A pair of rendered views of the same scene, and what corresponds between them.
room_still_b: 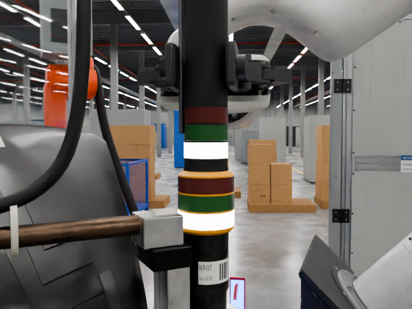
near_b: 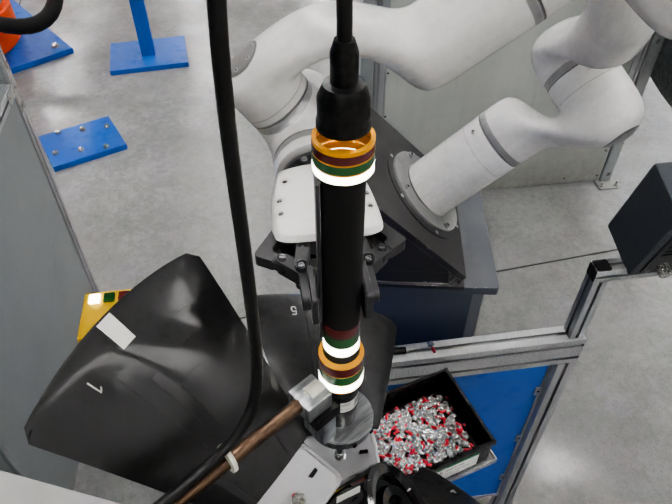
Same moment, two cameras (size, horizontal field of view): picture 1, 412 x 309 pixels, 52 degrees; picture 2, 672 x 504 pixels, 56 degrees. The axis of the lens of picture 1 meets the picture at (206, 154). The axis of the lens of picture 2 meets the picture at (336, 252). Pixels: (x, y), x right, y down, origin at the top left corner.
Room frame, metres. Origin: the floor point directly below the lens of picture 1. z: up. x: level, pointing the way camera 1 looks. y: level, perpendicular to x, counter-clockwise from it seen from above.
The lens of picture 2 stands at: (-0.01, 0.10, 1.87)
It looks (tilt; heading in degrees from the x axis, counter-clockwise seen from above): 45 degrees down; 343
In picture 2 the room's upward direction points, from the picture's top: straight up
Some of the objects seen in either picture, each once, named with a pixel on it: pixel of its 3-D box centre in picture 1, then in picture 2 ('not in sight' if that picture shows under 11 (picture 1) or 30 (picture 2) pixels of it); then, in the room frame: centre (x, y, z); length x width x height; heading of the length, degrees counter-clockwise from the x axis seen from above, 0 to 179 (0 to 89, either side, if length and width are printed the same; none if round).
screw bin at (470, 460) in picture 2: not in sight; (416, 434); (0.49, -0.19, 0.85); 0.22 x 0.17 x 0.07; 97
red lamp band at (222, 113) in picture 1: (205, 115); (341, 320); (0.32, 0.00, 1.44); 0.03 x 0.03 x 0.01
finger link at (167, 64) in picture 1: (164, 71); (297, 285); (0.34, 0.03, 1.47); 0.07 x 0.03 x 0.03; 172
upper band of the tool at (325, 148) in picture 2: not in sight; (343, 152); (0.32, 0.00, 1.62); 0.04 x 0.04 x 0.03
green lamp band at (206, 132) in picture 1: (205, 132); (341, 329); (0.32, 0.00, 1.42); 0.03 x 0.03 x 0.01
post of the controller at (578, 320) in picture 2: not in sight; (586, 300); (0.60, -0.58, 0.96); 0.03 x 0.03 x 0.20; 82
